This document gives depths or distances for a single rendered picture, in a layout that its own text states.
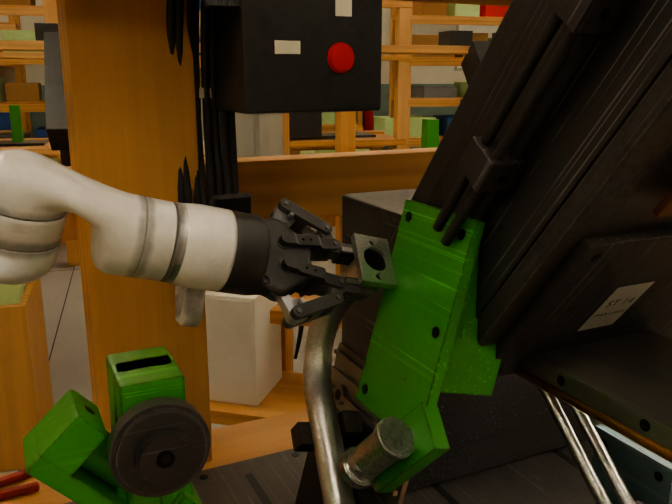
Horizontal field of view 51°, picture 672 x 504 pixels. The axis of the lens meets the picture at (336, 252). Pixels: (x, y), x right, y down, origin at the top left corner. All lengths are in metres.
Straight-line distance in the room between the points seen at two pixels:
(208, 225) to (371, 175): 0.51
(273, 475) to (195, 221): 0.43
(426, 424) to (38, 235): 0.35
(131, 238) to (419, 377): 0.28
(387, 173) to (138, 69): 0.42
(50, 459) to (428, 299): 0.33
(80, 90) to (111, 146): 0.07
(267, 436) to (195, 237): 0.52
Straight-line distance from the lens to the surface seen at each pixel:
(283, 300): 0.64
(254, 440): 1.06
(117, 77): 0.86
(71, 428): 0.57
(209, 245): 0.60
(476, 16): 8.37
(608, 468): 0.73
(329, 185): 1.05
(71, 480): 0.59
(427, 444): 0.63
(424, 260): 0.66
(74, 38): 0.86
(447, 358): 0.63
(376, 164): 1.08
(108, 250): 0.59
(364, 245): 0.69
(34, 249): 0.59
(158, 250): 0.59
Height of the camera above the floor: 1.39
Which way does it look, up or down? 14 degrees down
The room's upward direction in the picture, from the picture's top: straight up
